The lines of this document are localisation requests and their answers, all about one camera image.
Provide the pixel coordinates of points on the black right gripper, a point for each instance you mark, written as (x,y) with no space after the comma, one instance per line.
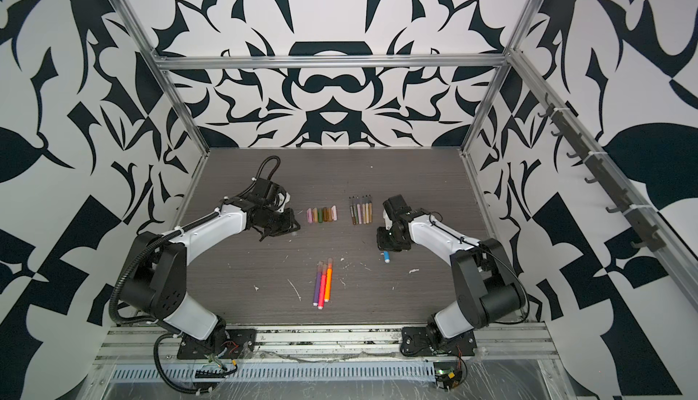
(383,244)

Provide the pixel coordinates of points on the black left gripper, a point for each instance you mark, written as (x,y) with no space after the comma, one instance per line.
(290,225)

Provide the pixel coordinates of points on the dark brown marker pen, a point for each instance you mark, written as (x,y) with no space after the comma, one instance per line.
(352,212)

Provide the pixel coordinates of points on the lilac capped tan marker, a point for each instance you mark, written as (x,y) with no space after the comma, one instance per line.
(371,210)

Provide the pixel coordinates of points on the orange marker pen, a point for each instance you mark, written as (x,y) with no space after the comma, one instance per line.
(328,279)

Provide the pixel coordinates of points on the pink red marker pen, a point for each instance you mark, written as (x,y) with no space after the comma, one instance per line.
(321,294)

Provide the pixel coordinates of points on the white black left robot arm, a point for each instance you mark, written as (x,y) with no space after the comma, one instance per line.
(152,284)

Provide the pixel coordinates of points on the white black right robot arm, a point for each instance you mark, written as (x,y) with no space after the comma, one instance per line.
(487,288)

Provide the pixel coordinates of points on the purple marker pen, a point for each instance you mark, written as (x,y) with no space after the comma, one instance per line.
(317,285)

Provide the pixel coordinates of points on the small circuit board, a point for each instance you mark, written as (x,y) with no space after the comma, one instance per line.
(449,378)

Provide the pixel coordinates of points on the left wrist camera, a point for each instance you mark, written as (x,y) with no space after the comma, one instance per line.
(281,201)

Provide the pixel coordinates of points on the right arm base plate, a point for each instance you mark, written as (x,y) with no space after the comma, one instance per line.
(428,341)

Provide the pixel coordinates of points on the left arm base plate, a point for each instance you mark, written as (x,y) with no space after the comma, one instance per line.
(231,343)

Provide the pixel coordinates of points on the white slotted cable duct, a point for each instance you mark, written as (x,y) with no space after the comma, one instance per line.
(419,371)

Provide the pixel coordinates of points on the black wall hook rack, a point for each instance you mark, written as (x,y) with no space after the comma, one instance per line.
(606,173)

